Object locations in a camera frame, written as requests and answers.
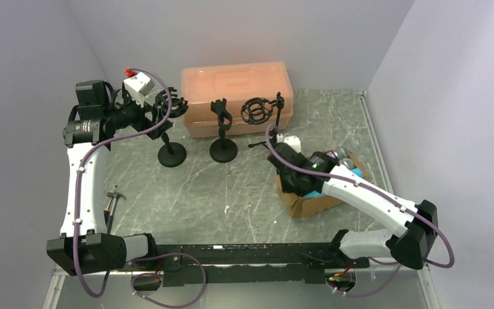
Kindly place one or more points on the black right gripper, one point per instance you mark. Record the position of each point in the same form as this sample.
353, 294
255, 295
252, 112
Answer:
280, 159

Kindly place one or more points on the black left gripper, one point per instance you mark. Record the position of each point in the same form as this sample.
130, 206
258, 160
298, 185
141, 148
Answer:
147, 118

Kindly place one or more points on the brown cardboard box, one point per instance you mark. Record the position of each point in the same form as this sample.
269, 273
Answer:
302, 207

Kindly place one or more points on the purple glitter microphone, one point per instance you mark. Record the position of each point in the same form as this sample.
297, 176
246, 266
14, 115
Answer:
341, 152

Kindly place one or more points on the blue plastic microphone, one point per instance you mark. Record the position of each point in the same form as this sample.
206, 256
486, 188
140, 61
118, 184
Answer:
357, 172

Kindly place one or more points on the black clip round-base stand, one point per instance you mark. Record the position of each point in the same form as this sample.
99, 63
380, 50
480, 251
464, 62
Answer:
222, 150

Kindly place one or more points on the black tripod shock mount stand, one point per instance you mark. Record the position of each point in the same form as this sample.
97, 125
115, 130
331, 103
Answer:
258, 110

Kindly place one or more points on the black glitter microphone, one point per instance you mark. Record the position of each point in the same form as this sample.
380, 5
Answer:
348, 163

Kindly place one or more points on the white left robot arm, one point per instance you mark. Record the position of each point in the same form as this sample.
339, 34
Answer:
85, 245

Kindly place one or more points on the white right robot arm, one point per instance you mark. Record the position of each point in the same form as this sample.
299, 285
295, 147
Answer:
408, 232

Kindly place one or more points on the grey metal hammer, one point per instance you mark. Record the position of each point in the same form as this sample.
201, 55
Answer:
114, 196

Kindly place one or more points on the pink plastic storage box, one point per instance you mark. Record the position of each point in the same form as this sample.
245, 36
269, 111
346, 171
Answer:
236, 83

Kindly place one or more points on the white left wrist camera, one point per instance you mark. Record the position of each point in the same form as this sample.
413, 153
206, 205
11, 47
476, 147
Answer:
138, 85

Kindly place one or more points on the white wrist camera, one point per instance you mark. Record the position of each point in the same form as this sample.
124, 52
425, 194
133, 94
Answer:
138, 85
292, 141

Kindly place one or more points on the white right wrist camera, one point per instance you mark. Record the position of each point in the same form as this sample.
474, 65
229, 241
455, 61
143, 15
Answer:
292, 141

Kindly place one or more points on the black shock mount round-base stand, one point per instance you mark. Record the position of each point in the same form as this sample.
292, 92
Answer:
171, 154

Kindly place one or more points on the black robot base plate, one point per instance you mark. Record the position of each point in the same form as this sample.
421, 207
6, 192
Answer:
246, 263

